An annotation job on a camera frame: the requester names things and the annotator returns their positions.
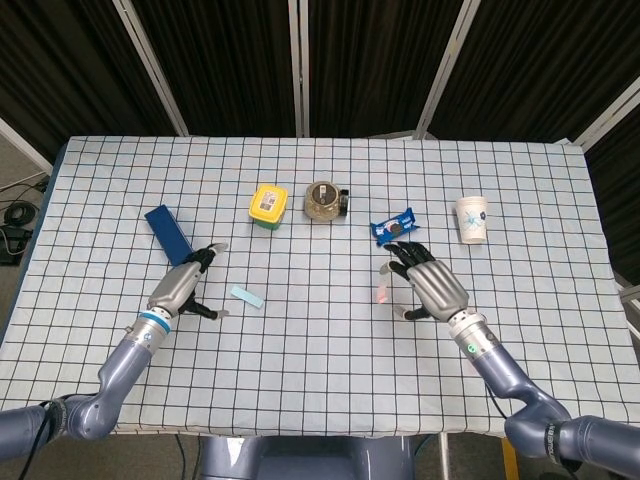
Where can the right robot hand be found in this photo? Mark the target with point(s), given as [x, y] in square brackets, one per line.
[440, 290]

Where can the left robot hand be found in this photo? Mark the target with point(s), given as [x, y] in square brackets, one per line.
[177, 287]

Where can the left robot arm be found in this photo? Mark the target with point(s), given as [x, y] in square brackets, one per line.
[120, 365]

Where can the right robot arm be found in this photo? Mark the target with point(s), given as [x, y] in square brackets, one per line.
[505, 375]

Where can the dark blue rectangular box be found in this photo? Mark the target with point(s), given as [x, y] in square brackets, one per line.
[167, 230]

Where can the blue cookie packet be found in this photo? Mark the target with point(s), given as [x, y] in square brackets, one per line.
[395, 226]

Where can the white paper cup blue flower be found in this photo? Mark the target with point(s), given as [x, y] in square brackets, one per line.
[472, 217]

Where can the green tub with yellow lid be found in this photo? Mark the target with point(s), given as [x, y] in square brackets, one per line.
[269, 202]

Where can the light blue checkered tablecloth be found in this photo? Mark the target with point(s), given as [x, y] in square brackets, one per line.
[320, 360]

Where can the round glass jar with grains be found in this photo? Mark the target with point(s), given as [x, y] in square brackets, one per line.
[322, 200]

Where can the white metal table leg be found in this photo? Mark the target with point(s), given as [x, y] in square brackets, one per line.
[443, 457]

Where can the black power adapter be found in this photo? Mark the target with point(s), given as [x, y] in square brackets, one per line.
[11, 247]

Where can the grey robot torso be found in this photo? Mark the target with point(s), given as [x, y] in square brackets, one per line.
[305, 460]

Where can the black folding screen panel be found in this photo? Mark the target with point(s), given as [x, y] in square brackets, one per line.
[65, 60]
[540, 60]
[370, 60]
[225, 60]

